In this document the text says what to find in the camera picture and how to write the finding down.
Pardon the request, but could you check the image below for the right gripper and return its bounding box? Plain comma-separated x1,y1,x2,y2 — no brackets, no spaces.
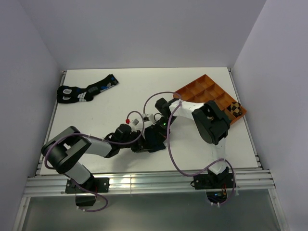
151,116,177,146

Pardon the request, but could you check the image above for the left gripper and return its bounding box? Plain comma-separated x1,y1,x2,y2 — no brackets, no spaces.
119,130,152,152

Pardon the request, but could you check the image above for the dark navy sock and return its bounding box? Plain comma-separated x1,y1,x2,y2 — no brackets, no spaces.
144,130,167,153

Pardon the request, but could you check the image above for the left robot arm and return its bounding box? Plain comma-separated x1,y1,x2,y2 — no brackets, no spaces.
41,124,148,192

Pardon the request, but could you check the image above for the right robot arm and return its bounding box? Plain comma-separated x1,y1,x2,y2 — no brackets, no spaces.
155,98,231,188

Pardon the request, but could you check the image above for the orange compartment tray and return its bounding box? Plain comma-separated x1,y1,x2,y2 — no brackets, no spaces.
174,74,247,124

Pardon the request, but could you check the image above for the rolled argyle sock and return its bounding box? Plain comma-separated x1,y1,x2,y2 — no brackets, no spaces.
227,102,243,117

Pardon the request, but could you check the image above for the black sport sock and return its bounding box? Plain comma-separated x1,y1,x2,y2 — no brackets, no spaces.
56,74,119,104

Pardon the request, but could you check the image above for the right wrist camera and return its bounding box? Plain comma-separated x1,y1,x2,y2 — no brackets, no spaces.
142,113,155,123

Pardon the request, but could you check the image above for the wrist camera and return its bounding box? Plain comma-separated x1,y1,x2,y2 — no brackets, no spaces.
142,113,155,123
126,118,142,132

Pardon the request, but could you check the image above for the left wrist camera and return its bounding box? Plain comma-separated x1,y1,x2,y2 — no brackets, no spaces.
126,118,142,132

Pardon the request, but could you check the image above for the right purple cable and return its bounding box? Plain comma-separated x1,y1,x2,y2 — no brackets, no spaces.
143,91,238,205

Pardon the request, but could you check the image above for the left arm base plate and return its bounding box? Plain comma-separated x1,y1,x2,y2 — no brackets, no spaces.
65,177,109,194

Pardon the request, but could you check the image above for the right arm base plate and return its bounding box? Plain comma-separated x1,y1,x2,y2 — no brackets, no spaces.
192,173,234,190

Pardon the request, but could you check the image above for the aluminium rail frame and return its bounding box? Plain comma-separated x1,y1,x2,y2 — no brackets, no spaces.
13,67,289,231

